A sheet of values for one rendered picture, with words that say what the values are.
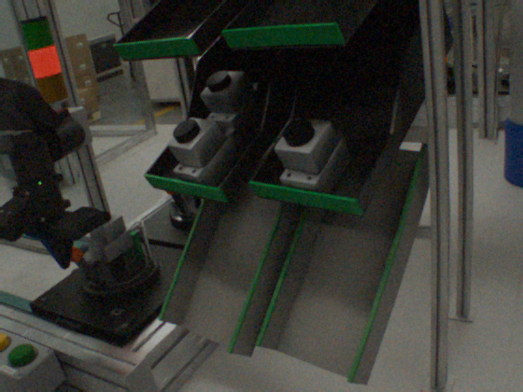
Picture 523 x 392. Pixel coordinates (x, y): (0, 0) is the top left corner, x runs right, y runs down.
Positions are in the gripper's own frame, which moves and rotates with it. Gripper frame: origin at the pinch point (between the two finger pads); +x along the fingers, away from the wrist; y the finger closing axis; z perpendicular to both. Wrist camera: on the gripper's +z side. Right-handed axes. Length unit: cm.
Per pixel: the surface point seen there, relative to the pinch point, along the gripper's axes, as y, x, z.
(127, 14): -82, -29, -110
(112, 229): 2.1, 1.2, -9.5
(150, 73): -391, 55, -451
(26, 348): -1.2, 11.7, 10.6
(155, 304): 11.0, 11.6, -6.2
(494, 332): 58, 22, -28
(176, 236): 0.1, 11.1, -25.9
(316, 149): 43.6, -16.3, -1.2
